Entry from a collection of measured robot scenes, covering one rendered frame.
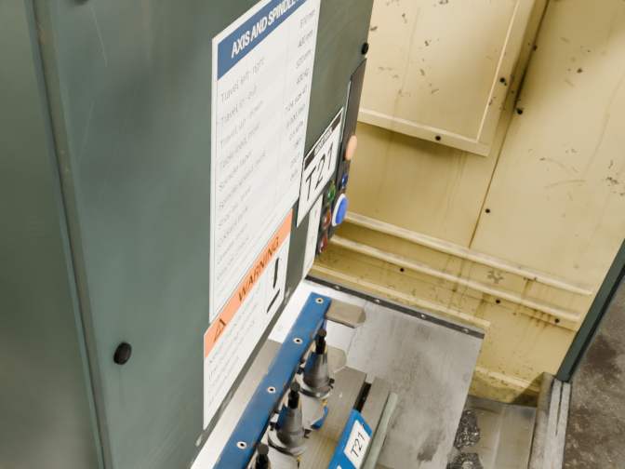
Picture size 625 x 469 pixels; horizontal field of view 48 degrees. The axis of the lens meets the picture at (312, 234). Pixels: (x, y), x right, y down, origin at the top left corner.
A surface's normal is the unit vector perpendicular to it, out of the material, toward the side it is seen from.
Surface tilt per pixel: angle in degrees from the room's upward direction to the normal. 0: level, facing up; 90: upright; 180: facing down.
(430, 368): 24
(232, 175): 90
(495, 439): 8
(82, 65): 90
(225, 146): 90
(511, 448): 17
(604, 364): 0
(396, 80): 90
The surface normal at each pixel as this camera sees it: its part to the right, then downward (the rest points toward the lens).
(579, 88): -0.35, 0.58
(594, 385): 0.10, -0.77
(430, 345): -0.05, -0.47
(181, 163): 0.93, 0.29
